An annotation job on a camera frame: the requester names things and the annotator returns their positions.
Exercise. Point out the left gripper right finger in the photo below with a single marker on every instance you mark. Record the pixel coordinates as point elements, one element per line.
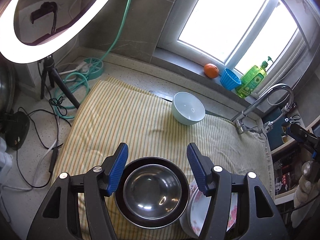
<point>240,206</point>

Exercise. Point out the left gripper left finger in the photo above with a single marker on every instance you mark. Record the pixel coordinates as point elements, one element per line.
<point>58,215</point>

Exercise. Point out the stainless steel mixing bowl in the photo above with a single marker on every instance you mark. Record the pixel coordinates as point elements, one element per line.
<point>152,193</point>

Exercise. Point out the chrome kitchen faucet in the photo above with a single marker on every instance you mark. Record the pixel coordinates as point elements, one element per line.
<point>268,126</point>

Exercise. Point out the right gloved hand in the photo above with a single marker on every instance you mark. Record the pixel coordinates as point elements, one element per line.
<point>306,191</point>

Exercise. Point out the green dish soap bottle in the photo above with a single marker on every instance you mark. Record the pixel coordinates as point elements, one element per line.
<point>252,79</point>

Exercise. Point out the blue ribbed plastic cup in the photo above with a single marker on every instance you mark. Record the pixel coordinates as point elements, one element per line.
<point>229,80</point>

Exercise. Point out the light blue ceramic bowl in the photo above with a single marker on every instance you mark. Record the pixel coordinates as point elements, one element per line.
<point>187,109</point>

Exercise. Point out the orange tangerine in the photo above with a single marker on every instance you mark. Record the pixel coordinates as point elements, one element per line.
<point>211,71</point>

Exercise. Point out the striped yellow cloth mat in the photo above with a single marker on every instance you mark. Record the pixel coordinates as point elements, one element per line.
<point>116,112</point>

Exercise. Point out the black tripod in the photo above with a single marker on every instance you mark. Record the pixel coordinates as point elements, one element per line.
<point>54,78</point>

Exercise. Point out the white ring light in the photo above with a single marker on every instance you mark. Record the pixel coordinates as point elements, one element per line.
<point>17,52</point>

